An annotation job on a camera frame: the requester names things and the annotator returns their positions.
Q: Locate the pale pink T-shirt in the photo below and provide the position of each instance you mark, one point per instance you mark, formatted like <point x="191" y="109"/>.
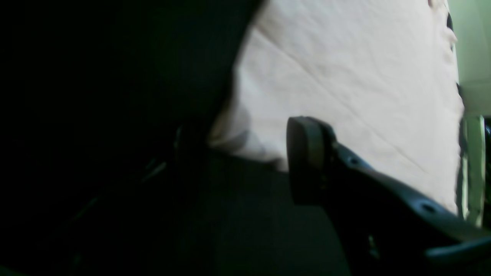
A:
<point x="381" y="72"/>

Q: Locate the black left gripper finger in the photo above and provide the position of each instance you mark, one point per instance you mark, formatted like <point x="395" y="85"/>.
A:
<point x="386" y="228"/>

